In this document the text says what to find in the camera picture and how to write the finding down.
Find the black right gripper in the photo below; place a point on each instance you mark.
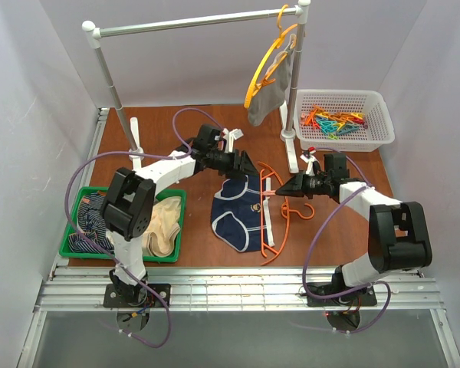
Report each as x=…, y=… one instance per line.
x=301, y=184

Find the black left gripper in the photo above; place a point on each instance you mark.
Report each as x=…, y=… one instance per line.
x=237, y=162

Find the orange plastic hanger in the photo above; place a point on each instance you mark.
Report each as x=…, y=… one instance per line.
x=276, y=215

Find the navy blue underwear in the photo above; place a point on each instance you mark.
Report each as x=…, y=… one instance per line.
x=239, y=217

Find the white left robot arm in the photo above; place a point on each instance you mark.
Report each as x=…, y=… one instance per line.
x=128, y=205

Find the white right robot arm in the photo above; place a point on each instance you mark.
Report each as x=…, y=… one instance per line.
x=398, y=238

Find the grey hanging underwear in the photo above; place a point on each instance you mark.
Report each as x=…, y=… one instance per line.
x=270, y=94

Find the yellow plastic hanger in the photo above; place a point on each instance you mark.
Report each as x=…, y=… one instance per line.
x=273, y=57

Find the beige underwear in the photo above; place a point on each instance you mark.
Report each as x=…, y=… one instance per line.
x=160, y=237

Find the striped blue underwear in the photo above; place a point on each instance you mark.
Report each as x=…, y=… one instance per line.
x=91, y=224

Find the white plastic basket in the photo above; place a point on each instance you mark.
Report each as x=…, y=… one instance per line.
x=319, y=112

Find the teal clothespin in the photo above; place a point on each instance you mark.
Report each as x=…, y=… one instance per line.
x=347, y=128

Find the white clothes rack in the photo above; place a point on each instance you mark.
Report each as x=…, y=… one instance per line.
x=288, y=19

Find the green plastic tray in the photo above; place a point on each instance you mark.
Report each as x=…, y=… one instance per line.
x=64, y=249

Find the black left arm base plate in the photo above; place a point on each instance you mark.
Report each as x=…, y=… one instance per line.
x=136, y=296

